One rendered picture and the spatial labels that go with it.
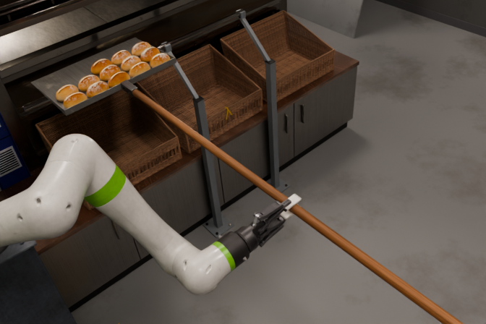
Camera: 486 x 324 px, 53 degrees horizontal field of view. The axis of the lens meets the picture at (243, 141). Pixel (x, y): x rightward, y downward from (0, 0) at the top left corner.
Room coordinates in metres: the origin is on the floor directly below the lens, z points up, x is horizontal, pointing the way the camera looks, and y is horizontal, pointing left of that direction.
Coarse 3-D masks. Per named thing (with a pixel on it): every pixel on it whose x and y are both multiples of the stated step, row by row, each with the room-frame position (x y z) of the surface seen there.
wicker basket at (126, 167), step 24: (48, 120) 2.06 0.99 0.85; (72, 120) 2.11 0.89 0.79; (96, 120) 2.17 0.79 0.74; (120, 120) 2.23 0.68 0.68; (144, 120) 2.26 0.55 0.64; (48, 144) 1.90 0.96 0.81; (120, 144) 2.13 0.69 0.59; (144, 144) 2.11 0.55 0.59; (168, 144) 1.93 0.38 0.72; (120, 168) 1.77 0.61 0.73; (144, 168) 1.91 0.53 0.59
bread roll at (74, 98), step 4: (76, 92) 1.70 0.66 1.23; (68, 96) 1.67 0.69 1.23; (72, 96) 1.67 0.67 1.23; (76, 96) 1.67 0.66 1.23; (80, 96) 1.68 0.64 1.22; (84, 96) 1.69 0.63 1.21; (64, 100) 1.66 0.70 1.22; (68, 100) 1.66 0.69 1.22; (72, 100) 1.66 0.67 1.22; (76, 100) 1.66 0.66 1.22; (80, 100) 1.67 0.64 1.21; (84, 100) 1.68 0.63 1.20; (64, 104) 1.65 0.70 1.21; (68, 104) 1.65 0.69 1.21; (72, 104) 1.65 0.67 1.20
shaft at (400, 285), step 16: (144, 96) 1.65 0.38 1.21; (160, 112) 1.54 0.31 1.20; (208, 144) 1.32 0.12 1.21; (224, 160) 1.23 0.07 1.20; (256, 176) 1.13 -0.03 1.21; (272, 192) 1.06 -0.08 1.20; (320, 224) 0.91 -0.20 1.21; (336, 240) 0.85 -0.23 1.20; (352, 256) 0.80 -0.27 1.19; (368, 256) 0.79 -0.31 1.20; (384, 272) 0.73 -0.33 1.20; (400, 288) 0.69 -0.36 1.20; (432, 304) 0.63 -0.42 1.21; (448, 320) 0.58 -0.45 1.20
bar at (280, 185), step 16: (240, 16) 2.41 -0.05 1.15; (192, 32) 2.24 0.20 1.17; (160, 48) 2.11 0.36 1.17; (176, 64) 2.09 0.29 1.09; (272, 64) 2.24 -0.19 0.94; (272, 80) 2.24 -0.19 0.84; (192, 96) 1.99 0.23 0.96; (272, 96) 2.24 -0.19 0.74; (272, 112) 2.23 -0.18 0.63; (272, 128) 2.24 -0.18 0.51; (272, 144) 2.24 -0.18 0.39; (208, 160) 1.95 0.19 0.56; (272, 160) 2.25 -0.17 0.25; (208, 176) 1.95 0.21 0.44; (272, 176) 2.25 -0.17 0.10; (208, 192) 1.97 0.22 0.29; (208, 224) 1.98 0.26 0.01; (224, 224) 1.97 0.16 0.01
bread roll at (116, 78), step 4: (116, 72) 1.82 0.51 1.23; (120, 72) 1.82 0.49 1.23; (124, 72) 1.83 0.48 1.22; (112, 76) 1.80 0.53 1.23; (116, 76) 1.80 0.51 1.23; (120, 76) 1.80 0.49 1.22; (124, 76) 1.81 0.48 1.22; (128, 76) 1.82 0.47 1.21; (108, 80) 1.79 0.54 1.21; (112, 80) 1.78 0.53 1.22; (116, 80) 1.78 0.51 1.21; (120, 80) 1.79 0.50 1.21; (108, 84) 1.78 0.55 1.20; (112, 84) 1.78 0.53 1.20; (116, 84) 1.78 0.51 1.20
